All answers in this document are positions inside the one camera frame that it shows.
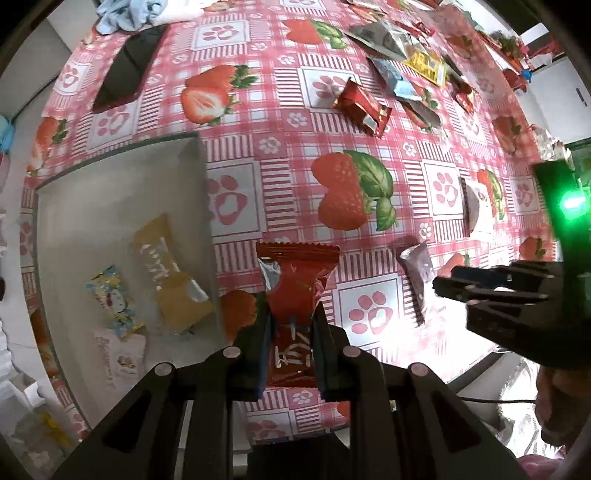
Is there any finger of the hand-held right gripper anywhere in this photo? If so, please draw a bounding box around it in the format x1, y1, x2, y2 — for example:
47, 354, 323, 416
450, 261, 561, 280
434, 278, 555, 303

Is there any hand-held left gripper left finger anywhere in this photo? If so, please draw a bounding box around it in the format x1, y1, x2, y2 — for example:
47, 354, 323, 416
51, 295, 278, 480

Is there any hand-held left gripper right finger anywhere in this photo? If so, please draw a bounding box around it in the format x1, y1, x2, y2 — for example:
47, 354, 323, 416
311, 307, 532, 480

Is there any red foil snack packet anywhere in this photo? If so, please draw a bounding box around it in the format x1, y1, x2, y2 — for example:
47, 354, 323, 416
255, 242, 341, 388

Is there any silver pink snack packet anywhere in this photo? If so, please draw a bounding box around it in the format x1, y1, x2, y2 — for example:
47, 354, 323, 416
398, 242, 437, 326

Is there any clear plastic bin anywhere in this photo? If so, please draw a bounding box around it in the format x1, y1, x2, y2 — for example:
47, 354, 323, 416
33, 131, 232, 437

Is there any person's right hand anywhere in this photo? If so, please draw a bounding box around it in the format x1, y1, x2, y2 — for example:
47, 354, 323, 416
536, 364, 591, 446

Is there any dark and white snack packet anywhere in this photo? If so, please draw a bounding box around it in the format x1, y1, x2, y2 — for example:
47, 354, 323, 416
459, 178, 497, 238

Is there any golden yellow snack packet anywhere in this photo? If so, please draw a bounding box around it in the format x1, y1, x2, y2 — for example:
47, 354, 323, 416
130, 215, 214, 333

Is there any white pink snack packet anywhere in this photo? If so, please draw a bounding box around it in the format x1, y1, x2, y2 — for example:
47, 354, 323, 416
95, 328, 147, 388

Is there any colourful cartoon candy packet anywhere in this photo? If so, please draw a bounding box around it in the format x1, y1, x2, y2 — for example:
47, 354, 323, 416
86, 265, 144, 340

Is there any dark foil packet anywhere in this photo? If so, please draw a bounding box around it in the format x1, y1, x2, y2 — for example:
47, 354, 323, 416
401, 99, 446, 137

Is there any red twisted candy packet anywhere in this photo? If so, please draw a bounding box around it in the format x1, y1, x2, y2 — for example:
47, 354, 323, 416
455, 85, 476, 114

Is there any yellow flat snack packet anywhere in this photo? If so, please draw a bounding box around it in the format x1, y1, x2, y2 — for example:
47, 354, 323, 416
404, 50, 448, 88

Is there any red silver-ended snack packet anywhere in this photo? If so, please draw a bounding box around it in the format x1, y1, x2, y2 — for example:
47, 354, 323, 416
331, 78, 393, 138

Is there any blue snack packet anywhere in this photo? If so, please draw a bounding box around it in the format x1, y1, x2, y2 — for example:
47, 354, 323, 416
367, 56, 428, 100

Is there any small flower pot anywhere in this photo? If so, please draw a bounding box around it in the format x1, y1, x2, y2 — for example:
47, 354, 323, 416
496, 32, 527, 61

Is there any large silver white snack bag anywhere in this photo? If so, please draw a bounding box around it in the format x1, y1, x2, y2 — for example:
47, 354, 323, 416
346, 21, 428, 61

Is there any black flat rectangular object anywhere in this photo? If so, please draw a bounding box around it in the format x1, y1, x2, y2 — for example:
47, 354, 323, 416
91, 24, 169, 114

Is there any white cloth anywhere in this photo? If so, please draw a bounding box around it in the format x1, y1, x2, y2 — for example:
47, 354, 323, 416
152, 0, 208, 24

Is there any light blue cloth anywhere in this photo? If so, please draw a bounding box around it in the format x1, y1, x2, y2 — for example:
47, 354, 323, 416
95, 0, 162, 35

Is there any black cable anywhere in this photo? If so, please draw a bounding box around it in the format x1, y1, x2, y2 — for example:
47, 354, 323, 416
457, 396, 539, 406

